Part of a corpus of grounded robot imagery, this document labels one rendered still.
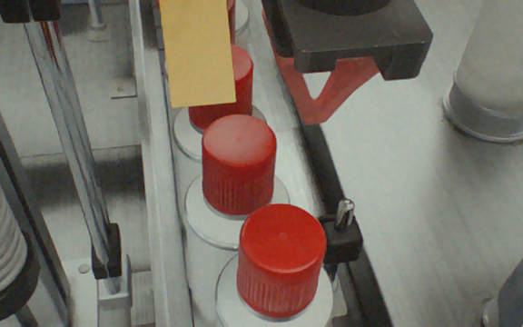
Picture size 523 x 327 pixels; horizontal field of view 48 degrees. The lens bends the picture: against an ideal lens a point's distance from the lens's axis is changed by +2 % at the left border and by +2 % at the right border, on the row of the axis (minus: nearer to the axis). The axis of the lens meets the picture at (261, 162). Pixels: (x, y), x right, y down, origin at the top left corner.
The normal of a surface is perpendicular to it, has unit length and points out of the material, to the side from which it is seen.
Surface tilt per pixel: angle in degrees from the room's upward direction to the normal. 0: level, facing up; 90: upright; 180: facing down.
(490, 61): 89
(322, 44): 1
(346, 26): 1
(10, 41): 0
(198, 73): 48
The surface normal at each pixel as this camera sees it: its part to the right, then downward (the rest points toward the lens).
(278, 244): 0.07, -0.69
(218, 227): -0.22, -0.04
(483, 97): -0.66, 0.55
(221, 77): 0.18, 0.11
